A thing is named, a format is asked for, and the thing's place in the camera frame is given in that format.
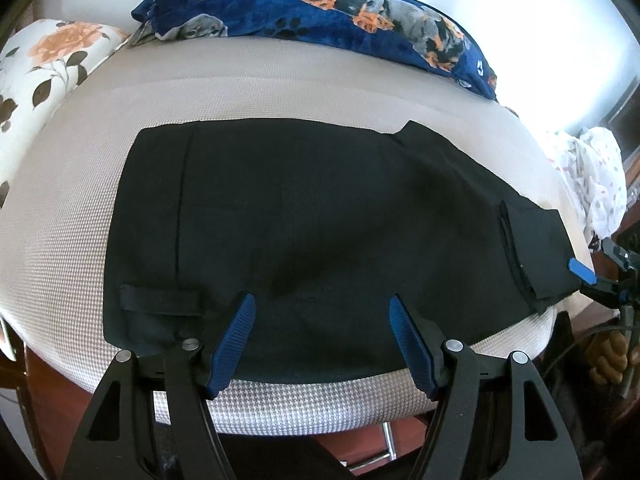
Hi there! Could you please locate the black pants orange waistband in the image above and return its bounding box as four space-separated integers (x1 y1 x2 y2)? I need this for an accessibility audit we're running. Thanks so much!
103 119 579 384

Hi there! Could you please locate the person's right hand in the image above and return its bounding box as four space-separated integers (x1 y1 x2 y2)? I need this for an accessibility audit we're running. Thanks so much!
586 330 629 386

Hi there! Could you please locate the white dotted cloth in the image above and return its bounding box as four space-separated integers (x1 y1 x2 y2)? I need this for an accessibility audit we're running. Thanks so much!
548 127 627 244

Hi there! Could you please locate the beige woven mattress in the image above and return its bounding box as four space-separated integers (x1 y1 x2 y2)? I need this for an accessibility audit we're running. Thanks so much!
0 36 597 438

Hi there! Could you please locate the white floral pillow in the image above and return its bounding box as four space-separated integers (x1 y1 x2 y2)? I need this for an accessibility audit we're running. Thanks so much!
1 18 129 200

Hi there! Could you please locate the blue dog print blanket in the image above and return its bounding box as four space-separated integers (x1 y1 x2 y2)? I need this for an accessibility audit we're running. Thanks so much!
131 0 497 100

